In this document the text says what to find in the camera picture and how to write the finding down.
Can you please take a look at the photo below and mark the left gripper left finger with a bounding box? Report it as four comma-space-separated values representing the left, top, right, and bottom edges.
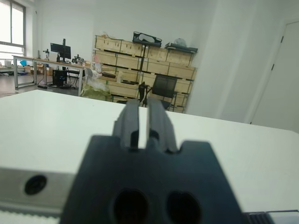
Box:
112, 99, 141, 150

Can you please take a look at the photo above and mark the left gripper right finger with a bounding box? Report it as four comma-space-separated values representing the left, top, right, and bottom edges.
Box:
147, 97, 178, 154

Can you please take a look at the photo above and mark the plywood crate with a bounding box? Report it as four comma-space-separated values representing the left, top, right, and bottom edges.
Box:
142, 58, 171, 73
116, 54, 143, 70
106, 79, 140, 98
147, 46, 169, 62
168, 62, 197, 80
175, 78, 195, 94
120, 70, 142, 84
167, 48, 194, 66
95, 35, 122, 51
94, 50, 118, 65
120, 40, 147, 57

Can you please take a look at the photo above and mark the black upright stand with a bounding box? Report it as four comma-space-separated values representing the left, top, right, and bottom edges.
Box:
137, 81, 150, 107

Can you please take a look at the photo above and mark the black mesh office chair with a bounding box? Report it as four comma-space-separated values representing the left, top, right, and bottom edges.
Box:
149, 74, 179, 112

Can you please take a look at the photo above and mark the olive green bag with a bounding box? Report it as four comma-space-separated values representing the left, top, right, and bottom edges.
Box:
80, 83, 113, 101

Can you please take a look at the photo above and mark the white plastic bag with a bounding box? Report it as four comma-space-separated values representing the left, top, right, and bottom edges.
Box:
84, 67, 110, 92

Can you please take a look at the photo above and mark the pink white carton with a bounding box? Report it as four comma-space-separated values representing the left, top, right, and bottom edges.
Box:
92, 54, 103, 71

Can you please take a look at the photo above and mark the black flat case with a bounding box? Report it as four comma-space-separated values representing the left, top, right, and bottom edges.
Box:
164, 42, 199, 54

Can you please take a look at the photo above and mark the black computer tower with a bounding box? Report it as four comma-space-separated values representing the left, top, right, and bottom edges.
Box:
52, 69, 68, 86

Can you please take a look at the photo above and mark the crumpled clear plastic bag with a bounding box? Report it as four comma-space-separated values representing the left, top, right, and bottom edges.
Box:
174, 37, 188, 47

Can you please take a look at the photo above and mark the black computer monitor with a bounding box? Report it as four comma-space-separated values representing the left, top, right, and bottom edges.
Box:
50, 38, 72, 63

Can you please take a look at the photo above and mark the long white desk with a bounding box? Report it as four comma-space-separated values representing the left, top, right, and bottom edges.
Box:
13, 55, 92, 97

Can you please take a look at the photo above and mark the white door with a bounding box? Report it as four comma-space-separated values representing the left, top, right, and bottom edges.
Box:
249, 18, 299, 134

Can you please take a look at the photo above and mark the large window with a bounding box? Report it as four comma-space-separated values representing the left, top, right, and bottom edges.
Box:
0, 0, 27, 55

